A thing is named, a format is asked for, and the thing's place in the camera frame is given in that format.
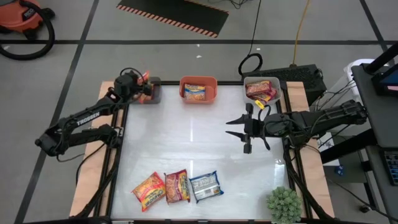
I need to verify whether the black aluminium table frame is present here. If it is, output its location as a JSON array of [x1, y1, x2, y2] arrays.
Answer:
[[74, 70, 336, 224]]

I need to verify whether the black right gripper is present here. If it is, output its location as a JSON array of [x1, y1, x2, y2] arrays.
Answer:
[[225, 103, 265, 155]]

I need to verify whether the dark grey desk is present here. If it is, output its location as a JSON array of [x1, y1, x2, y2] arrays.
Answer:
[[351, 63, 398, 218]]

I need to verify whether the white printed paper sheet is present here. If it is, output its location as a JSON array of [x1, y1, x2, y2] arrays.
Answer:
[[318, 132, 336, 149]]

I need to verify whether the orange chicken ramen pack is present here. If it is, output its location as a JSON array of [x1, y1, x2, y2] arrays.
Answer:
[[136, 70, 154, 105], [131, 171, 167, 213]]

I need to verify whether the orange plastic bin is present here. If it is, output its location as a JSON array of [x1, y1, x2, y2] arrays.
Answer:
[[179, 75, 218, 105]]

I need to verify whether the black power cable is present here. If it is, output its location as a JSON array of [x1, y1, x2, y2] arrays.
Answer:
[[238, 0, 264, 77]]

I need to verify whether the black hazard-striped floor mat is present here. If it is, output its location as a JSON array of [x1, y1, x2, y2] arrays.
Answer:
[[116, 0, 230, 39]]

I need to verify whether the dark grey translucent bin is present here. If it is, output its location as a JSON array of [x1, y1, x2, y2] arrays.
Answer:
[[136, 76, 162, 105]]

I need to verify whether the black vacuum hose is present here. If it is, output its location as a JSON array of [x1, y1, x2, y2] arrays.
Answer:
[[0, 11, 56, 61]]

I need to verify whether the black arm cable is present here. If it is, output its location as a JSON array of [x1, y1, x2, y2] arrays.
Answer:
[[75, 141, 108, 187]]

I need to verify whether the black diagonal support bar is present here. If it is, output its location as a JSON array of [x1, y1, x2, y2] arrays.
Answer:
[[363, 42, 398, 75]]

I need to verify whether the yellow power cable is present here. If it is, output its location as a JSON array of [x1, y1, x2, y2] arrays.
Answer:
[[292, 0, 312, 67]]

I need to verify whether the orange shop vacuum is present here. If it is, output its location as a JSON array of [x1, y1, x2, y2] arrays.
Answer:
[[0, 0, 56, 35]]

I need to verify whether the black keyboard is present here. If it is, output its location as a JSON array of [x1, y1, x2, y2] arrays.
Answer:
[[382, 148, 398, 187]]

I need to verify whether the blue soy sauce ramen pack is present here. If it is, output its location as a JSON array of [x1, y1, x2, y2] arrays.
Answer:
[[188, 170, 224, 204], [183, 83, 206, 101]]

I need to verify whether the light grey plastic bin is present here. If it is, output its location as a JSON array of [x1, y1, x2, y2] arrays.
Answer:
[[243, 76, 283, 106]]

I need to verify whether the black laptop screen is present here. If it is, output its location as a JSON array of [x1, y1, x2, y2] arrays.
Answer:
[[371, 63, 398, 98]]

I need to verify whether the black equipment case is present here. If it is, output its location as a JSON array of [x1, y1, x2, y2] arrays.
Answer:
[[241, 63, 328, 106]]

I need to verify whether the green artificial succulent plant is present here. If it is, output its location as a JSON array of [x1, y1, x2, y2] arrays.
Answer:
[[266, 185, 303, 224]]

